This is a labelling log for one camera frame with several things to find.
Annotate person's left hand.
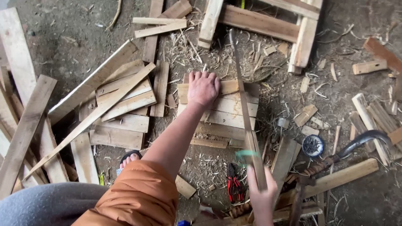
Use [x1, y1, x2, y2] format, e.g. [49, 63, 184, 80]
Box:
[187, 71, 221, 107]

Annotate person's right hand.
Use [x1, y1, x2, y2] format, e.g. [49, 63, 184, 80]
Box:
[246, 165, 279, 211]

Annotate stack of short wooden boards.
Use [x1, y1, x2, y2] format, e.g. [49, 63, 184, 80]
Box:
[177, 73, 261, 149]

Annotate hand saw with wooden handle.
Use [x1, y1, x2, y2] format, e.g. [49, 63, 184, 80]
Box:
[229, 29, 268, 191]

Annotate red and black pliers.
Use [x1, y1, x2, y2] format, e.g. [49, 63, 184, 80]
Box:
[226, 163, 245, 204]

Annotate rusty hammer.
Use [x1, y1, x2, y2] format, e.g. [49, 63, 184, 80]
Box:
[288, 176, 316, 226]

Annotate grey weathered wooden board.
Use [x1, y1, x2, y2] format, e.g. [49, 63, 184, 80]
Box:
[270, 137, 302, 189]

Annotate blue-rimmed bowl of nails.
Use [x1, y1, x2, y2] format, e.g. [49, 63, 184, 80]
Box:
[302, 135, 325, 158]

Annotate small square wooden block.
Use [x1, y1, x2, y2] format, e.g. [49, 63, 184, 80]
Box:
[175, 174, 197, 200]

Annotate group of crossed wooden boards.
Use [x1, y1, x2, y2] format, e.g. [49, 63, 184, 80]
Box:
[131, 0, 193, 63]

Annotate small pale wooden offcut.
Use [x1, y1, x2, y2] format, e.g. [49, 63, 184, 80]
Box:
[300, 125, 320, 136]

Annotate long pale wooden batten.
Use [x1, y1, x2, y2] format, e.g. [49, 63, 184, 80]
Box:
[276, 158, 380, 208]

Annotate pile of short wood offcuts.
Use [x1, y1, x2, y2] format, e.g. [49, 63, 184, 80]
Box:
[78, 59, 170, 151]

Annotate small tan wooden offcut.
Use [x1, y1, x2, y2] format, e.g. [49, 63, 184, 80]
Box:
[293, 104, 318, 127]

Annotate person's foot in black sandal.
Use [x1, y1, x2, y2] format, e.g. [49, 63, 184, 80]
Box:
[118, 150, 143, 170]

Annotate wide whitish wooden plank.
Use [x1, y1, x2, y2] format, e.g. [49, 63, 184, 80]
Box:
[47, 39, 139, 125]

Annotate long thin wooden slat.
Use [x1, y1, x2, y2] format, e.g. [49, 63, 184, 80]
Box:
[23, 62, 157, 183]

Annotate person's orange trouser leg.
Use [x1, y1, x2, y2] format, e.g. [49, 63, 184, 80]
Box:
[71, 160, 179, 226]

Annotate heap of thin wooden slats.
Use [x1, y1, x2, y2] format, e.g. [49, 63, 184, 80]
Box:
[349, 93, 402, 167]

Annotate short wooden block with hole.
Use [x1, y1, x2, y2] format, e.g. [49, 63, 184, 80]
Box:
[352, 59, 389, 75]

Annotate heap of long wooden planks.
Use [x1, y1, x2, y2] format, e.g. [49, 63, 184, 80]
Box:
[0, 8, 70, 200]

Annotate reddish wooden plank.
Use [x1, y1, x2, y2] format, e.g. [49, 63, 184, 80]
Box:
[363, 37, 402, 74]

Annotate person's grey clothing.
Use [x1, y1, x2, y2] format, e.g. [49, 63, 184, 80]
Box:
[0, 182, 109, 226]

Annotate tool handle with rattan wrapping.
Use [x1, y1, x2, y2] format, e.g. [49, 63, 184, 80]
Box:
[225, 202, 252, 219]

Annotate wooden frame of planks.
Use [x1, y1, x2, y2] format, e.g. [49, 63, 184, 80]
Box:
[197, 0, 324, 75]

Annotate sickle with wrapped handle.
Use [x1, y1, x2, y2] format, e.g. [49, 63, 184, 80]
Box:
[284, 129, 392, 185]

